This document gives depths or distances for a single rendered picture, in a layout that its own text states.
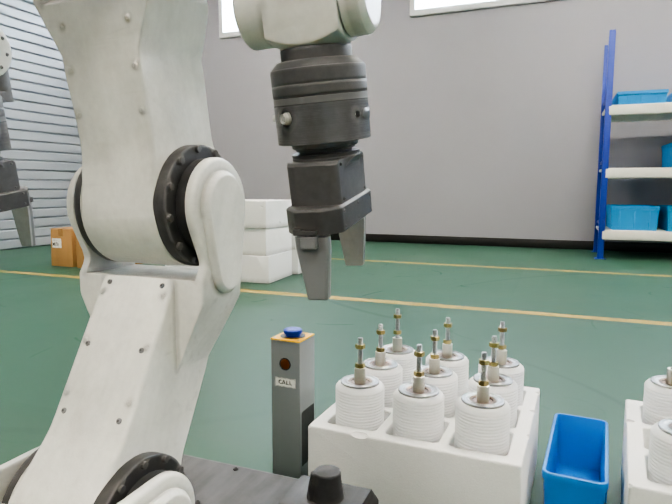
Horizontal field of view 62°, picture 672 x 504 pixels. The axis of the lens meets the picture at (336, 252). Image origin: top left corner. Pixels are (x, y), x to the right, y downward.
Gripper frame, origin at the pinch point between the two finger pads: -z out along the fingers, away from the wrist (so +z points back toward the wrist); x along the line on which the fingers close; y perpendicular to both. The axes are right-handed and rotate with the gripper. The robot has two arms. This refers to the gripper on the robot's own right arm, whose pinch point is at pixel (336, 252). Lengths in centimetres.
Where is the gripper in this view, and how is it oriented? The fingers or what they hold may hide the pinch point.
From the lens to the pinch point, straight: 55.7
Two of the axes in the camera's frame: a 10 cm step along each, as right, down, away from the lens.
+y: -9.4, 0.0, 3.5
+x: 3.4, -2.8, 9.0
